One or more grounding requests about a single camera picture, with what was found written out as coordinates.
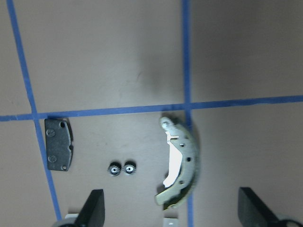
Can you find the olive brake shoe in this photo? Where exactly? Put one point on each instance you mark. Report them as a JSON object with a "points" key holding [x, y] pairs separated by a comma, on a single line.
{"points": [[184, 164]]}

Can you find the black bearing gear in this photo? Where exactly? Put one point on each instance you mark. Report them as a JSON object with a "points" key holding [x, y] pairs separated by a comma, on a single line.
{"points": [[129, 168], [114, 168]]}

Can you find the black brake pad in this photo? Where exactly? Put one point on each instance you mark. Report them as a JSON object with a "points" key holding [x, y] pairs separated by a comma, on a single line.
{"points": [[58, 142]]}

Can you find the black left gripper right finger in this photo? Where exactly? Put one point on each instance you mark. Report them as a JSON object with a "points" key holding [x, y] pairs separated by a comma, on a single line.
{"points": [[253, 212]]}

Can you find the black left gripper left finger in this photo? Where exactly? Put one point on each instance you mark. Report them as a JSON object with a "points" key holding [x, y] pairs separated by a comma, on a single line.
{"points": [[92, 213]]}

